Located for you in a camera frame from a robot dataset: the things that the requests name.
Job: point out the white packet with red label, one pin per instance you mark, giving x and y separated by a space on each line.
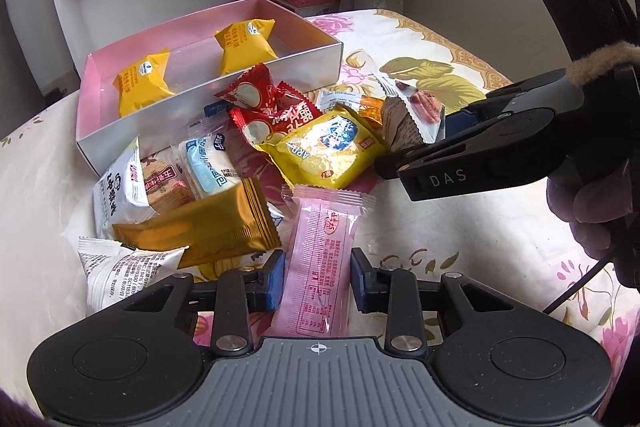
117 187

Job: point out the white and orange packet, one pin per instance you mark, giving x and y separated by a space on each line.
340 99

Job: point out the yellow packet with blue picture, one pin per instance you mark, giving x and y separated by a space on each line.
320 152

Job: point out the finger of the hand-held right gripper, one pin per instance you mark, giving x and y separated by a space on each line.
450 177
470 119

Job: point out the pink-lined cardboard box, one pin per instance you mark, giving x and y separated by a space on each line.
175 122

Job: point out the white triangular text packet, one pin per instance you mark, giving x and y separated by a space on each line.
125 267

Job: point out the pink snack packet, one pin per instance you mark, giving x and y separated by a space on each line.
320 257

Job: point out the gold foil packet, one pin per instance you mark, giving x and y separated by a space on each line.
200 222

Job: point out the pecan picture snack packet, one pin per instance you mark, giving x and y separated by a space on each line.
420 107

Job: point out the large red printed packet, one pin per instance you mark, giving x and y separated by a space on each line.
280 119

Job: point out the small red candy packet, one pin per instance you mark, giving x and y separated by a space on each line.
247 92

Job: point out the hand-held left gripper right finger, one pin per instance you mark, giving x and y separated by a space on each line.
360 282

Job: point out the clear blue bread packet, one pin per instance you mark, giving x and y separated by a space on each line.
210 167

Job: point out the person's right hand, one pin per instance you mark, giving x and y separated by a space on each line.
590 207

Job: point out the yellow cake packet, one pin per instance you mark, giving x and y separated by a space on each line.
247 44
142 79

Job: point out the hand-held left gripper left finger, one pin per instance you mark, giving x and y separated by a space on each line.
272 282

